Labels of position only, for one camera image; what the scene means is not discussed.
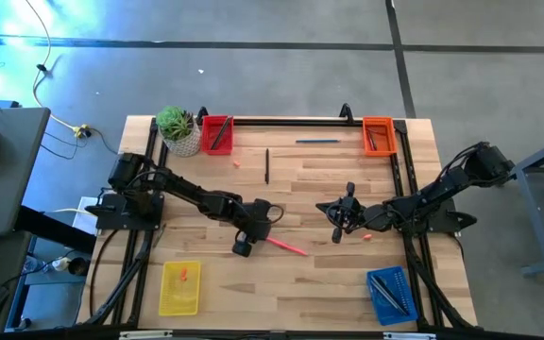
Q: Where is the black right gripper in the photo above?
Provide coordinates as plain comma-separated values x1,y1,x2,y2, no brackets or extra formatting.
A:
315,181,378,245

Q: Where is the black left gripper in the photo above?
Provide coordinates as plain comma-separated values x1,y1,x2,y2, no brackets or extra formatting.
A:
231,197,274,259

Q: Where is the pink pencil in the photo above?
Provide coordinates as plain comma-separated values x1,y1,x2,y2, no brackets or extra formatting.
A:
264,235,310,258

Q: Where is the purple pen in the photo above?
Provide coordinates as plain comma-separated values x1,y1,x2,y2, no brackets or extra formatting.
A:
368,276,403,314

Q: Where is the green pencil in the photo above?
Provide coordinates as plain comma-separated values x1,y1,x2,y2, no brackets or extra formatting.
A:
212,116,234,152

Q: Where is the dark grey pencil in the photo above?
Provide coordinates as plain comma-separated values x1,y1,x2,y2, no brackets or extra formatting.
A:
210,115,232,151

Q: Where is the orange plastic bin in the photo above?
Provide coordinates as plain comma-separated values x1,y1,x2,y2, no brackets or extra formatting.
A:
362,116,399,158

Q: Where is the blue plastic bin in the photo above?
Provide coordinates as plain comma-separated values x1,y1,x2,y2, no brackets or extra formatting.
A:
365,265,419,327

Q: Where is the red plastic bin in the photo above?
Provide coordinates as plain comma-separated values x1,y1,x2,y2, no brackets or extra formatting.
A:
200,114,235,157

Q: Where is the yellow plastic bin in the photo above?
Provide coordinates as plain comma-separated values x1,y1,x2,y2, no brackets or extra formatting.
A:
158,260,203,316

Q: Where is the succulent in white patterned pot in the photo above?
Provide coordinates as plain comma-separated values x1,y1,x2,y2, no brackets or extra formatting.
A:
155,104,203,159

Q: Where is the black cup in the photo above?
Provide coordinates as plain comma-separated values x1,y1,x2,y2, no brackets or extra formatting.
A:
67,257,91,278

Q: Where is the grey metal stand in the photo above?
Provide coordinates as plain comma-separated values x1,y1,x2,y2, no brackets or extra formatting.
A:
491,130,544,278

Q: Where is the grey desk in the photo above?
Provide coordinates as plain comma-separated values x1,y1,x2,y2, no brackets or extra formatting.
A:
0,107,52,238

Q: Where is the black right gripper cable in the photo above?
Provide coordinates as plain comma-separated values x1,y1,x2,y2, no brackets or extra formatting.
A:
324,207,366,233

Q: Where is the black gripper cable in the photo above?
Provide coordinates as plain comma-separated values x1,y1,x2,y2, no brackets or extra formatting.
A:
233,202,286,247
324,207,366,233

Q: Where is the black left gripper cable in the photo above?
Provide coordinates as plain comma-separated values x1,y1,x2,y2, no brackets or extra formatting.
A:
233,202,286,247

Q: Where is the black aluminium table frame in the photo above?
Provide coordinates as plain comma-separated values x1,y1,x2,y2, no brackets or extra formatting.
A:
82,102,480,332

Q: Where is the silver metal bracket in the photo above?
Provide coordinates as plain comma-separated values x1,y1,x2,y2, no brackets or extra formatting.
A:
119,330,174,340
382,331,438,340

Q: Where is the white cable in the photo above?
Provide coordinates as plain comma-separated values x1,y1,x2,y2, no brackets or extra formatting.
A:
47,206,101,218

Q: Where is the long thin floor cable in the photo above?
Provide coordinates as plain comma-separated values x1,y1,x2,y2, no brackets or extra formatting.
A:
25,0,77,131

